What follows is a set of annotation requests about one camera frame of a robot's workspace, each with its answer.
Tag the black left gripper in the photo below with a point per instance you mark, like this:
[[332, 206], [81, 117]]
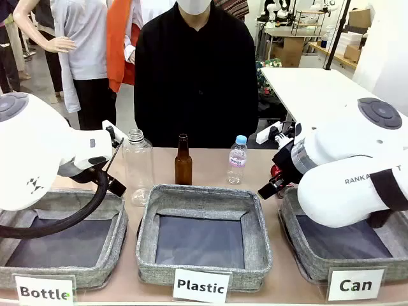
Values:
[[83, 175]]

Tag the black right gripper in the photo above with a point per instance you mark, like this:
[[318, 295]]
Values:
[[287, 162]]

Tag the crushed red can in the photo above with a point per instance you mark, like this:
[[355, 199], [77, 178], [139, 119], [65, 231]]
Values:
[[274, 171]]

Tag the large clear plastic bottle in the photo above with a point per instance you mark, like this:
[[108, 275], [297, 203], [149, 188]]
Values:
[[137, 165]]

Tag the small water bottle blue cap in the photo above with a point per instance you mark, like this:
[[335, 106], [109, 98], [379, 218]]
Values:
[[237, 165]]

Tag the brown glass bottle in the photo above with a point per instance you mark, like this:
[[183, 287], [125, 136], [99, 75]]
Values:
[[183, 165]]

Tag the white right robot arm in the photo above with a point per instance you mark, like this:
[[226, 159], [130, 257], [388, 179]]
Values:
[[334, 197]]

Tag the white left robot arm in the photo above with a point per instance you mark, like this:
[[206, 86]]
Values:
[[32, 143]]

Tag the grey basket with plastic label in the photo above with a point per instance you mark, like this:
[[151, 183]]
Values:
[[255, 229]]

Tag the grey basket with can label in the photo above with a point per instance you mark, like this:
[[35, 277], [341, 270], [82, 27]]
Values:
[[293, 229]]

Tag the grey basket with bottle label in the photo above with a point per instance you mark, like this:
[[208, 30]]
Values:
[[115, 242]]

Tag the white sign reading Can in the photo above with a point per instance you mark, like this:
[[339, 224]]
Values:
[[355, 284]]

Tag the white power strip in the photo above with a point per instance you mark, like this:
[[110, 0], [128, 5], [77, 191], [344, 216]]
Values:
[[264, 134]]

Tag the black trousers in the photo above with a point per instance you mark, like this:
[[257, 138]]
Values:
[[95, 105]]

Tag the white table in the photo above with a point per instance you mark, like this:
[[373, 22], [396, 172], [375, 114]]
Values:
[[312, 92]]

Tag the floral cloth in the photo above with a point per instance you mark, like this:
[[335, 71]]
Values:
[[264, 76]]

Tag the white sign reading Plastic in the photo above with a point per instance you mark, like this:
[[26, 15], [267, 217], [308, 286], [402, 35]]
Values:
[[201, 286]]

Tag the white sign reading Bottle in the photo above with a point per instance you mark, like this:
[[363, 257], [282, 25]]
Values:
[[44, 290]]

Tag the person in black shirt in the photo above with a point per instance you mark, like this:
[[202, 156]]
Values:
[[194, 79]]

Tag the large cardboard box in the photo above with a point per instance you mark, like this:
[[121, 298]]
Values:
[[291, 52]]

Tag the orange garment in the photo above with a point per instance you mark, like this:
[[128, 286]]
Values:
[[118, 41]]

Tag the grey long-sleeve shirt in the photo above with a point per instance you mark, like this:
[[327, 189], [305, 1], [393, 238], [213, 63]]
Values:
[[86, 38]]

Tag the black pole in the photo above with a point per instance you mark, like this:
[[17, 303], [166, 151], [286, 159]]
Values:
[[336, 35]]

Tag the white foam boxes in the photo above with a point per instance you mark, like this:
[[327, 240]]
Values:
[[349, 39]]

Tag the skin-coloured mannequin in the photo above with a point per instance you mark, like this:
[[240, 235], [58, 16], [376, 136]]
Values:
[[32, 32]]

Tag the patterned knit garment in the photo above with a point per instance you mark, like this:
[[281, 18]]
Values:
[[234, 8]]

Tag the small cardboard box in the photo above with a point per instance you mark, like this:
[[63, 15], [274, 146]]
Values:
[[359, 17]]

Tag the white face mask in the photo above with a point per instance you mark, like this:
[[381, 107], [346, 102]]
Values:
[[194, 6]]

